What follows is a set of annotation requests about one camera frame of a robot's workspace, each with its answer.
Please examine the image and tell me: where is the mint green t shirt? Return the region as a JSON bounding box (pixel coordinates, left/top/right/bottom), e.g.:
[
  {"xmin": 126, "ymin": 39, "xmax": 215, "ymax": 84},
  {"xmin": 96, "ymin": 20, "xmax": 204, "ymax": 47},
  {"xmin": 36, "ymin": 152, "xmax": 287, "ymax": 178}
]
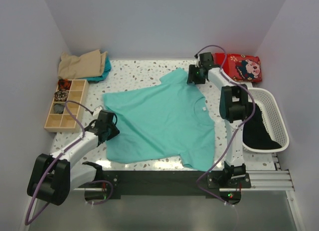
[{"xmin": 103, "ymin": 68, "xmax": 215, "ymax": 171}]

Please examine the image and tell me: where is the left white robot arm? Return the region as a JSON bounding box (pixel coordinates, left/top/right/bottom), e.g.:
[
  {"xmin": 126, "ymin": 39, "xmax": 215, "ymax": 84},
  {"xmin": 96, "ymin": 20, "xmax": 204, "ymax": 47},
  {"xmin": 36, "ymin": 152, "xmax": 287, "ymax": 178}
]
[{"xmin": 27, "ymin": 110, "xmax": 120, "ymax": 206}]

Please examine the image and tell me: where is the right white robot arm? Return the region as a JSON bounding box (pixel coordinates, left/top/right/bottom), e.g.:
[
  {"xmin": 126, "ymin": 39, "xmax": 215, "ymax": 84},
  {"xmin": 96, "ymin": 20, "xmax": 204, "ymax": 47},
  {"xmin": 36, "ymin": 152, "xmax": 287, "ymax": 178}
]
[{"xmin": 187, "ymin": 52, "xmax": 252, "ymax": 188}]

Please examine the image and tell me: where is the red cartoon print cloth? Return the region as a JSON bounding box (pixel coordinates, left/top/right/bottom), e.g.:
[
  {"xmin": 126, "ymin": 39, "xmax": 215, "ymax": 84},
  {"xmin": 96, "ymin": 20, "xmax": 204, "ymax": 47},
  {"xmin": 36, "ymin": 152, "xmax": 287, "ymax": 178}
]
[{"xmin": 212, "ymin": 53, "xmax": 262, "ymax": 83}]

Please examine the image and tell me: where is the wooden compartment tray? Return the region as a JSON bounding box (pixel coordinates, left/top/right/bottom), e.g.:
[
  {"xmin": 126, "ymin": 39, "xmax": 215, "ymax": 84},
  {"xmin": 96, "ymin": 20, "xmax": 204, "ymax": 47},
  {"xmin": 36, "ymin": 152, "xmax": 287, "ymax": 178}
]
[{"xmin": 44, "ymin": 79, "xmax": 89, "ymax": 133}]

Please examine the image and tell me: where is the teal folded t shirt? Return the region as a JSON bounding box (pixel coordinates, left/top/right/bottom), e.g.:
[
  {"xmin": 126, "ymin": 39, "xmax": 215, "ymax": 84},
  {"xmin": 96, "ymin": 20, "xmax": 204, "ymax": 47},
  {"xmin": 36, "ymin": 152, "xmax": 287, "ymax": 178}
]
[{"xmin": 85, "ymin": 51, "xmax": 112, "ymax": 84}]

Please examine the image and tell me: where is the grey scrunchie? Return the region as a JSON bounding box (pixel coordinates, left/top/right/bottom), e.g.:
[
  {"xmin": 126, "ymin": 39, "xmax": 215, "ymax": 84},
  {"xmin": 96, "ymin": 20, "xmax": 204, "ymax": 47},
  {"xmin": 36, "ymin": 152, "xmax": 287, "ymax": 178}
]
[{"xmin": 53, "ymin": 103, "xmax": 64, "ymax": 114}]

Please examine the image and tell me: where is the patterned brown scrunchie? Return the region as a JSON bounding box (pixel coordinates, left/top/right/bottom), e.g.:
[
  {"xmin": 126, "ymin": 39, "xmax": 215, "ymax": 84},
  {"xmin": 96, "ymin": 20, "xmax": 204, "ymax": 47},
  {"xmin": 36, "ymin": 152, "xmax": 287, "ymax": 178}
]
[{"xmin": 54, "ymin": 90, "xmax": 68, "ymax": 102}]

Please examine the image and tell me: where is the red black scrunchie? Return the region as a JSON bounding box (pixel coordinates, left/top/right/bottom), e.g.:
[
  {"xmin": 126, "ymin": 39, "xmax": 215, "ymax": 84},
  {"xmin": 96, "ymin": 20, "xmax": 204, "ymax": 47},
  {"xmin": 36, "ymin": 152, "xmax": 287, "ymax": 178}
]
[{"xmin": 58, "ymin": 79, "xmax": 72, "ymax": 91}]

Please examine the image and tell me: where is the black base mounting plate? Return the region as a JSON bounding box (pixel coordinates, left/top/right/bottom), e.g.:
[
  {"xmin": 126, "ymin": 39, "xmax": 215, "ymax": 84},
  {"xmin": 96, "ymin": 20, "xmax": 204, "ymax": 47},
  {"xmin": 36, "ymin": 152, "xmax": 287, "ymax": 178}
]
[{"xmin": 74, "ymin": 170, "xmax": 250, "ymax": 201}]

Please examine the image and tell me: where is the beige folded t shirt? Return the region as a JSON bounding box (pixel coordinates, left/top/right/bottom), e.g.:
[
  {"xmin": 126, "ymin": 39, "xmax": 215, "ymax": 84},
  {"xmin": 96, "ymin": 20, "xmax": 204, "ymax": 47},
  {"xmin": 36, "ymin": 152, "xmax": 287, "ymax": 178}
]
[{"xmin": 57, "ymin": 49, "xmax": 108, "ymax": 79}]

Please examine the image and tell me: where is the black t shirt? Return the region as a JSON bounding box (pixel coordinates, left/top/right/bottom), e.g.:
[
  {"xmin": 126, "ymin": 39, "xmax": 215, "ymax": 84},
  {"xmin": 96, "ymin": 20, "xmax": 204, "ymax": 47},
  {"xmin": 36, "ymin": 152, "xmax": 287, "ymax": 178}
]
[{"xmin": 243, "ymin": 104, "xmax": 282, "ymax": 150}]

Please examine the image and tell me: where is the white plastic laundry basket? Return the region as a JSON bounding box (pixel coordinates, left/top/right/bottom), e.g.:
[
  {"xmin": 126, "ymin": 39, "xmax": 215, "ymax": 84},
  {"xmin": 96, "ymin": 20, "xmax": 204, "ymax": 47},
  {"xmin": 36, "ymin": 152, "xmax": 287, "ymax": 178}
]
[{"xmin": 243, "ymin": 87, "xmax": 290, "ymax": 153}]

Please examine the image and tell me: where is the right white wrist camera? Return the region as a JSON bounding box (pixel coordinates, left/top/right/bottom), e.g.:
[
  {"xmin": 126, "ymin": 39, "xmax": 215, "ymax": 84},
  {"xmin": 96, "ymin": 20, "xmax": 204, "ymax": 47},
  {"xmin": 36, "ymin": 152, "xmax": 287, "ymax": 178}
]
[{"xmin": 194, "ymin": 53, "xmax": 201, "ymax": 67}]

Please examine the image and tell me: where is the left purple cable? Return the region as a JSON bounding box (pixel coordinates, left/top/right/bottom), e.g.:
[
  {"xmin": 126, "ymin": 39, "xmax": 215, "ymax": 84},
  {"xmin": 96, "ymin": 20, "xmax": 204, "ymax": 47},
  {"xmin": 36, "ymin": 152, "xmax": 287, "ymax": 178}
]
[{"xmin": 24, "ymin": 100, "xmax": 94, "ymax": 226}]

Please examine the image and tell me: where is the aluminium frame rail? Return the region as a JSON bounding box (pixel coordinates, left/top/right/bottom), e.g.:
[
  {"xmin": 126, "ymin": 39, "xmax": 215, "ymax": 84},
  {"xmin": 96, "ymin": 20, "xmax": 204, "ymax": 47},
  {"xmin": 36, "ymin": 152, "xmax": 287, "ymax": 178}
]
[{"xmin": 249, "ymin": 153, "xmax": 296, "ymax": 192}]

